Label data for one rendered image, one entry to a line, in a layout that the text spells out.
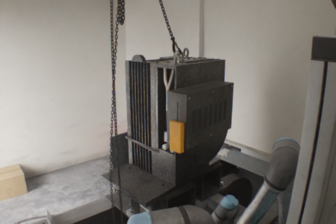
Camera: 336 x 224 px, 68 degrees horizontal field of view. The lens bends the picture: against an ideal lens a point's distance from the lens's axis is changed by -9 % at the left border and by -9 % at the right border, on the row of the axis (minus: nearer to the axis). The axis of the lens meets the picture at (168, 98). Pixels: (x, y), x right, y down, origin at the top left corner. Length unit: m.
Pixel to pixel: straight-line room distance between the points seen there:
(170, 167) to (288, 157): 0.79
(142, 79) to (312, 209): 1.26
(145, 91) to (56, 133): 2.31
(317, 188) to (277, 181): 0.48
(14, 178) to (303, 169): 3.15
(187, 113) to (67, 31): 2.56
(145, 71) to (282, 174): 0.97
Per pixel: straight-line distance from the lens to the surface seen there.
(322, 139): 0.55
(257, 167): 2.46
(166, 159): 1.63
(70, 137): 3.85
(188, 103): 1.33
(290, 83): 2.37
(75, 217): 1.88
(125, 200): 1.96
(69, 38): 3.63
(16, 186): 3.48
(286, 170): 1.06
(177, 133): 1.36
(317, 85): 0.54
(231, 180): 2.29
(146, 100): 1.65
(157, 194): 1.59
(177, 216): 0.68
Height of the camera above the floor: 1.78
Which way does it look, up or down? 14 degrees down
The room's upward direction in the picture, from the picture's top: straight up
